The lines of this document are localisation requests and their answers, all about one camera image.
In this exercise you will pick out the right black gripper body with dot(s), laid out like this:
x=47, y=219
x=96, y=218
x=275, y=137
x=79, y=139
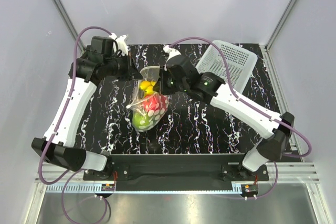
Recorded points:
x=167, y=85

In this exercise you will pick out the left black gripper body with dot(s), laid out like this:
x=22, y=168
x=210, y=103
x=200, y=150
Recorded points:
x=120, y=66

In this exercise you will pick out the yellow banana bunch toy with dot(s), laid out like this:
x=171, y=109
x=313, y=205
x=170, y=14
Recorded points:
x=147, y=87

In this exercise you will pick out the red dragon fruit toy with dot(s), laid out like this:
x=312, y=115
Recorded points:
x=155, y=102

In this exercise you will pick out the clear dotted zip top bag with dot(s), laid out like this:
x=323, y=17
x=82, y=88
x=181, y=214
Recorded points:
x=149, y=74

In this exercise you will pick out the green apple toy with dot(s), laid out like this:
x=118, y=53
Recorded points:
x=140, y=121

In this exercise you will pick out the white plastic basket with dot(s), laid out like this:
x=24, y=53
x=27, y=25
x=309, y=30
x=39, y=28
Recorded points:
x=223, y=57

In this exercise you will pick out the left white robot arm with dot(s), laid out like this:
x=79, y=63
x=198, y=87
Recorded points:
x=57, y=146

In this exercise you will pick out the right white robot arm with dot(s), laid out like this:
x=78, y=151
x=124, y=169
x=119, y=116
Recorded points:
x=274, y=128

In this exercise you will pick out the black marble pattern mat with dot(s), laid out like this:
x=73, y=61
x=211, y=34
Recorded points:
x=188, y=127

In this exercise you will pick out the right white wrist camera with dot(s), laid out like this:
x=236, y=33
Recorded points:
x=173, y=55

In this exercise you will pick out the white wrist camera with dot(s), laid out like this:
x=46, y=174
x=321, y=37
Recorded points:
x=120, y=43
x=173, y=55

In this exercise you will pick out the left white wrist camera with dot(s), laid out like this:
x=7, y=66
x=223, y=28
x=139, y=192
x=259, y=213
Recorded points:
x=120, y=43

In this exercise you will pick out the left aluminium frame post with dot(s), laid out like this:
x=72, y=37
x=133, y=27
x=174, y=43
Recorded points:
x=58, y=4

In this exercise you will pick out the aluminium frame post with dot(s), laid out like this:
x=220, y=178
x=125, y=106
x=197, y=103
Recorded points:
x=282, y=21
x=58, y=4

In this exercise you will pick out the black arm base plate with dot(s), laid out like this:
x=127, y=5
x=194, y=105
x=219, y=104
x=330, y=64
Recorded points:
x=176, y=172

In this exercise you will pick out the slotted white cable duct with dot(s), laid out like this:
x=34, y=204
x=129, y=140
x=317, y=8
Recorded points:
x=81, y=188

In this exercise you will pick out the right aluminium frame post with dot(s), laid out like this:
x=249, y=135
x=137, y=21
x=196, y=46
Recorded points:
x=282, y=21

